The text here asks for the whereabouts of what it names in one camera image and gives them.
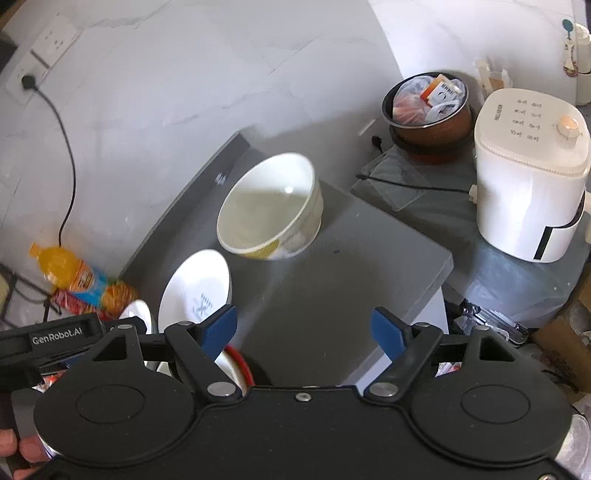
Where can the brown cooking pot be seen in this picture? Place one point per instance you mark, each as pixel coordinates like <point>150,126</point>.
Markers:
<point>438,134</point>

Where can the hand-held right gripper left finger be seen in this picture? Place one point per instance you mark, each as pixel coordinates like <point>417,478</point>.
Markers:
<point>222,328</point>

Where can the person's left hand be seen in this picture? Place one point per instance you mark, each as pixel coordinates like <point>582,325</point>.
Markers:
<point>30,450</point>

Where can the white plate with print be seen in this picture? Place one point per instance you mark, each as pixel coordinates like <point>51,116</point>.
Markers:
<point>194,286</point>

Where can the white air fryer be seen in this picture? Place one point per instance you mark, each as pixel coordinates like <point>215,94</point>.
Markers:
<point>517,184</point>

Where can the orange juice bottle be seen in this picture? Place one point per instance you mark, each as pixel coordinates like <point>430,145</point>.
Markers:
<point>64,267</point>

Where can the small white plate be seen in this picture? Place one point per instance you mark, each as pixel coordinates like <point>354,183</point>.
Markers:
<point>138,314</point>

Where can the clear plastic container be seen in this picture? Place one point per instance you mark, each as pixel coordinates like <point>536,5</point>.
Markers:
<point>496,81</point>

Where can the white bowl with yellow pattern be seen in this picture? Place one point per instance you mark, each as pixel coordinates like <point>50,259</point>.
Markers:
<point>263,207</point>

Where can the grey translucent board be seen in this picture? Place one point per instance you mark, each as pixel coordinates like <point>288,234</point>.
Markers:
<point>392,184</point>

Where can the cardboard box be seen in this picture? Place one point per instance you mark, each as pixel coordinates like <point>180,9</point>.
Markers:
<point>558,341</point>

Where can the red drink can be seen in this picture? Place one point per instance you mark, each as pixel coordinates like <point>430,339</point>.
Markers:
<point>69,301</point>

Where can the white wall socket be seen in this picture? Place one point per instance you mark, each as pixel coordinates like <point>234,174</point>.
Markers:
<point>53,41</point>
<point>16,67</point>

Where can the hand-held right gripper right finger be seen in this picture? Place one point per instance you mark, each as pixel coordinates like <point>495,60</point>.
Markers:
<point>385,333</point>

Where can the white container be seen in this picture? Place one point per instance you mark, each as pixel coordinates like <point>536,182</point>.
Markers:
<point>582,55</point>

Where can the orange white packet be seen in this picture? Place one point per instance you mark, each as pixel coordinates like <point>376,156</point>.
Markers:
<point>438,90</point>

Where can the red rimmed bowl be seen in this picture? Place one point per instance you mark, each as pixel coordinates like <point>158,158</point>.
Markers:
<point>233,364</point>

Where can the red snack packet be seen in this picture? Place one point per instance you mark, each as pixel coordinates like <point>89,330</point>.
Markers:
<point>408,108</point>

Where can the small white clip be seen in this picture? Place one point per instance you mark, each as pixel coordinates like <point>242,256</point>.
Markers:
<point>220,179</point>

